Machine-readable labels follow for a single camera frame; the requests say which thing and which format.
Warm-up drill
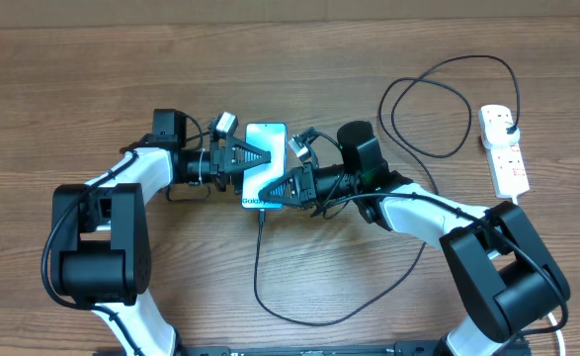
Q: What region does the blue Samsung Galaxy phone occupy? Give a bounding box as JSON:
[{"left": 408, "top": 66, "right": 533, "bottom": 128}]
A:
[{"left": 241, "top": 123, "right": 287, "bottom": 210}]

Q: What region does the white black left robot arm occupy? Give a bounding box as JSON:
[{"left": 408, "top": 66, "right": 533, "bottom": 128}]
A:
[{"left": 41, "top": 109, "right": 272, "bottom": 355}]

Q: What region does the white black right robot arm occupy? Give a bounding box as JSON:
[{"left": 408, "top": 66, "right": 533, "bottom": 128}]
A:
[{"left": 243, "top": 121, "right": 570, "bottom": 355}]

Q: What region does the white charger plug adapter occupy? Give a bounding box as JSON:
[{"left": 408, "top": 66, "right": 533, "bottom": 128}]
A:
[{"left": 481, "top": 122, "right": 521, "bottom": 149}]

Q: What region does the white power strip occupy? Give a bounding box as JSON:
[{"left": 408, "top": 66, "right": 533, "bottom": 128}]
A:
[{"left": 477, "top": 103, "right": 532, "bottom": 200}]

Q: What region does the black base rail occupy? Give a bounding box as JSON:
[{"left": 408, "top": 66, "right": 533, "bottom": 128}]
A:
[{"left": 170, "top": 338, "right": 533, "bottom": 356}]

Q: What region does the white power strip cord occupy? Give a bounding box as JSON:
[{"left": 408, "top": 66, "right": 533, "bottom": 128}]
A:
[{"left": 510, "top": 195, "right": 567, "bottom": 356}]

